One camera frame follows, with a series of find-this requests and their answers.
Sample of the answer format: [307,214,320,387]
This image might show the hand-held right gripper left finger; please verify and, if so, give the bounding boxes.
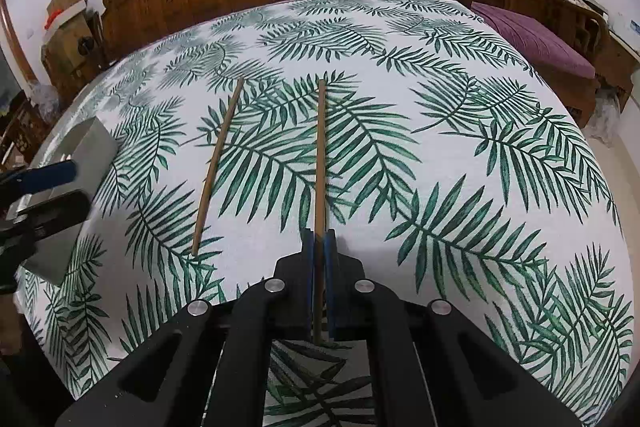
[55,227,316,427]

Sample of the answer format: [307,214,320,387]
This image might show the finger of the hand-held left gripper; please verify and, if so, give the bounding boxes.
[0,189,92,249]
[0,161,79,198]

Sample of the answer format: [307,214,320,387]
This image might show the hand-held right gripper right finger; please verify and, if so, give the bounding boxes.
[322,229,583,427]

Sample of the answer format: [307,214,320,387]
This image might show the metal tray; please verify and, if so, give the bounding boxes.
[15,117,119,288]

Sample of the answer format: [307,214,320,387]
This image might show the brown wooden chopstick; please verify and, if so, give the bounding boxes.
[312,79,328,344]
[191,77,246,257]

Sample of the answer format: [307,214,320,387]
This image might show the cardboard boxes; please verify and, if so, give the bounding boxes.
[42,9,110,100]

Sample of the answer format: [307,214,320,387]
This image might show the leaf-print tablecloth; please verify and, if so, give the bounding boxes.
[17,0,633,427]

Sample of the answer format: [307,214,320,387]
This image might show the cardboard box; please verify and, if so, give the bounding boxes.
[42,0,103,52]

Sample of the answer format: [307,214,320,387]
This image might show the purple armchair cushion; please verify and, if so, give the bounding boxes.
[470,2,599,80]

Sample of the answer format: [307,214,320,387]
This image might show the white plastic bag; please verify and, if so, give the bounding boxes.
[589,87,622,144]

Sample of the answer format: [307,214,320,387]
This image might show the wooden side table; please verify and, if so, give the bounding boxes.
[575,0,640,110]

